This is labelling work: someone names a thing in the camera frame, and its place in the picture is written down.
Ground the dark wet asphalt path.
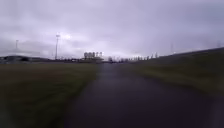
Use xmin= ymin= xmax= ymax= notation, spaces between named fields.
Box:
xmin=63 ymin=62 xmax=224 ymax=128

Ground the tall floodlight mast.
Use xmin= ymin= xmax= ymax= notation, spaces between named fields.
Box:
xmin=54 ymin=32 xmax=62 ymax=61

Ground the grass field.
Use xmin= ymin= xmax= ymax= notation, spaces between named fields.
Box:
xmin=114 ymin=47 xmax=224 ymax=98
xmin=0 ymin=62 xmax=101 ymax=128

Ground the low dark building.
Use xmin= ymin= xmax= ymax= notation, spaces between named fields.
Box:
xmin=0 ymin=55 xmax=51 ymax=65

